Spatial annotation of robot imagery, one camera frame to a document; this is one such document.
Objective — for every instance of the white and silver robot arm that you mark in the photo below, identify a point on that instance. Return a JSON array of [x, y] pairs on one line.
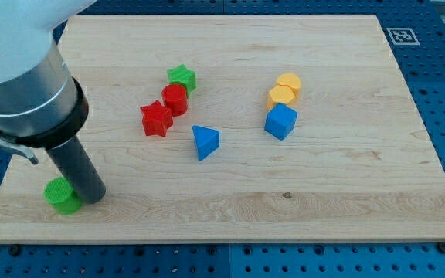
[[41, 105]]

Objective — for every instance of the blue triangle block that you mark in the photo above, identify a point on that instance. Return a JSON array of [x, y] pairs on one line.
[[207, 140]]

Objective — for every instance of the light wooden board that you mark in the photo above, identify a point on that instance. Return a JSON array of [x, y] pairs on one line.
[[359, 165]]

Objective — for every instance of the blue cube block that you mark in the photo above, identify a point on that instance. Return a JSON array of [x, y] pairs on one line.
[[280, 121]]

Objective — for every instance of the red cylinder block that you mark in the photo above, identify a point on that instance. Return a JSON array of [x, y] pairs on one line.
[[175, 98]]

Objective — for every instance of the red star block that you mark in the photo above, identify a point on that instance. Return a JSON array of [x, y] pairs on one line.
[[156, 119]]

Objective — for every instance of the yellow hexagon block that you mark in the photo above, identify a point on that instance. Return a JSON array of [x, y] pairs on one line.
[[280, 94]]

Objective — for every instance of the green star block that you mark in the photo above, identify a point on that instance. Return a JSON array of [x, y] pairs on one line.
[[181, 75]]

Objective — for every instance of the yellow cylinder block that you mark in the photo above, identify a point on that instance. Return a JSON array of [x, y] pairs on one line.
[[291, 80]]

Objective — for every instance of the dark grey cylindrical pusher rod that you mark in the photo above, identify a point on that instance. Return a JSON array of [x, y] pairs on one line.
[[76, 167]]

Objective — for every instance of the green cylinder block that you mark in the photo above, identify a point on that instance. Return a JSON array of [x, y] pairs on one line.
[[60, 195]]

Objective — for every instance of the white fiducial marker tag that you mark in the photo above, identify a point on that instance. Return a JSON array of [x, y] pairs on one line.
[[402, 36]]

